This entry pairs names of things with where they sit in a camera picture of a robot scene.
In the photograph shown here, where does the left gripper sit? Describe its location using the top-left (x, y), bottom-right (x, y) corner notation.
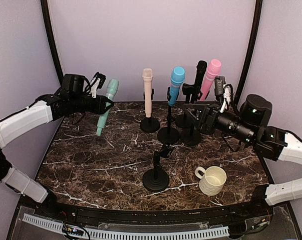
top-left (71, 94), bottom-right (114, 115)

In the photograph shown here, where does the mint green microphone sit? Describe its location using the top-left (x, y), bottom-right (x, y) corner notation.
top-left (96, 79), bottom-right (119, 136)

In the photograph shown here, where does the black stand of blue microphone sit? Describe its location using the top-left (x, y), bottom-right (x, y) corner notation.
top-left (157, 85), bottom-right (179, 145)

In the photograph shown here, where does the blue microphone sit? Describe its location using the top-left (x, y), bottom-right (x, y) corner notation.
top-left (167, 66), bottom-right (185, 107)

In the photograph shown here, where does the black stand of beige microphone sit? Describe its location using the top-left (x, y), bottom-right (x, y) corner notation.
top-left (140, 89), bottom-right (160, 133)

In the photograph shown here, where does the beige microphone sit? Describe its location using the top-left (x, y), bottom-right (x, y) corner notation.
top-left (142, 68), bottom-right (153, 118)

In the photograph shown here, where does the black stand of green microphone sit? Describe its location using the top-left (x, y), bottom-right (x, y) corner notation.
top-left (142, 144), bottom-right (174, 193)

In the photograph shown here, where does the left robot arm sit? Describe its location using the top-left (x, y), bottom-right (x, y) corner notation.
top-left (0, 72), bottom-right (114, 218)

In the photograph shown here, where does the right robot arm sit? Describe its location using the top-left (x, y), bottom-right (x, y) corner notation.
top-left (182, 94), bottom-right (302, 217)

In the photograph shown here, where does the black stand of pink microphone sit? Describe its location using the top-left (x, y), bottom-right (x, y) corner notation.
top-left (175, 112), bottom-right (191, 129)

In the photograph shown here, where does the black stand of tall microphone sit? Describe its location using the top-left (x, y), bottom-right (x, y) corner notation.
top-left (180, 83), bottom-right (201, 146)

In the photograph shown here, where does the tall black microphone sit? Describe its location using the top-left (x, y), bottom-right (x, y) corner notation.
top-left (191, 60), bottom-right (207, 103)

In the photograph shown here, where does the pink microphone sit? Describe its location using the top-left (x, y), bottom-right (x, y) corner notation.
top-left (199, 59), bottom-right (222, 101)

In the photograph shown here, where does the cream ribbed mug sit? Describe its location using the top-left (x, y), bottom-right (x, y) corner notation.
top-left (194, 166), bottom-right (227, 197)

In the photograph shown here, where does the black left corner post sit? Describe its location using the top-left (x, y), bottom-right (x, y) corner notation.
top-left (40, 0), bottom-right (64, 84)

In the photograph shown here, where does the black corner post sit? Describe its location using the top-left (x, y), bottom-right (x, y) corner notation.
top-left (234, 0), bottom-right (263, 105)
top-left (40, 0), bottom-right (64, 84)

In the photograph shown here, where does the black front rail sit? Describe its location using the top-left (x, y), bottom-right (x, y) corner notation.
top-left (56, 202), bottom-right (273, 226)

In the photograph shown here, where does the white cable duct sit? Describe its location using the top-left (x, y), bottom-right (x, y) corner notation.
top-left (22, 213), bottom-right (229, 240)

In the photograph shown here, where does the black right corner post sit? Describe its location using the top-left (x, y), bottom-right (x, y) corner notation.
top-left (234, 0), bottom-right (263, 105)

